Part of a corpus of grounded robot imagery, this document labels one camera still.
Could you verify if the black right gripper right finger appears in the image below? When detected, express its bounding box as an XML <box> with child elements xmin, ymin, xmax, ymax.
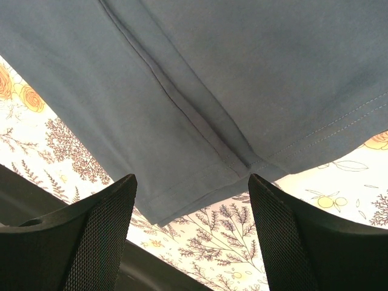
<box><xmin>248</xmin><ymin>174</ymin><xmax>387</xmax><ymax>291</ymax></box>

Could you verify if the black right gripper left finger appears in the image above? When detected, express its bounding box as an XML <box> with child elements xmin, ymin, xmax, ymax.
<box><xmin>1</xmin><ymin>174</ymin><xmax>137</xmax><ymax>290</ymax></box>

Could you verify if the floral patterned table mat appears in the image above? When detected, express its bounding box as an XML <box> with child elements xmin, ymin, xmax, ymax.
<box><xmin>1</xmin><ymin>61</ymin><xmax>387</xmax><ymax>290</ymax></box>

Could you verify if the blue-grey t-shirt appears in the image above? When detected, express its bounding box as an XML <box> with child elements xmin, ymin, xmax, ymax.
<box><xmin>1</xmin><ymin>1</ymin><xmax>387</xmax><ymax>226</ymax></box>

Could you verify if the aluminium frame rail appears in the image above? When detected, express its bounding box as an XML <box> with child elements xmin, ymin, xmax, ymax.
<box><xmin>1</xmin><ymin>167</ymin><xmax>206</xmax><ymax>290</ymax></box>

